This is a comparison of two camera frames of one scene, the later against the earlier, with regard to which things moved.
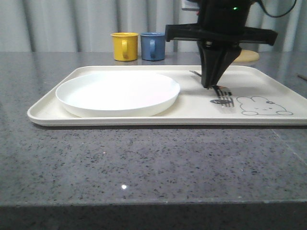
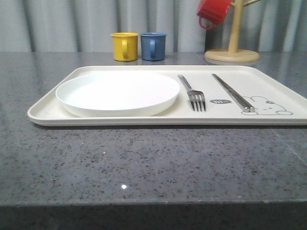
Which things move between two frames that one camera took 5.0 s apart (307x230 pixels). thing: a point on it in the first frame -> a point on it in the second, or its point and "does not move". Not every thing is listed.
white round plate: x=120 y=94 does not move
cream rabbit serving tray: x=253 y=95 does not move
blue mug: x=153 y=46 does not move
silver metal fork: x=223 y=94 -> x=197 y=97
